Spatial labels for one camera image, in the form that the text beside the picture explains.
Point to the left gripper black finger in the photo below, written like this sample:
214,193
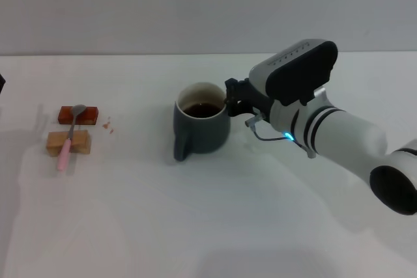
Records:
2,84

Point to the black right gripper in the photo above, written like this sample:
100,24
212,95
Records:
255,102

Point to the grey ceramic cup with coffee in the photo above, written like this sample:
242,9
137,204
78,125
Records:
205,134

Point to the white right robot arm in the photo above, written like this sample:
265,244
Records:
342,134

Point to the red-brown wooden block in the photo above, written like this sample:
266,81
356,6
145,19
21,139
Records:
91,116

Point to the light wooden notched block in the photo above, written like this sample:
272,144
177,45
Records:
81,143

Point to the right wrist camera housing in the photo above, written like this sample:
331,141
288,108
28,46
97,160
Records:
299,76

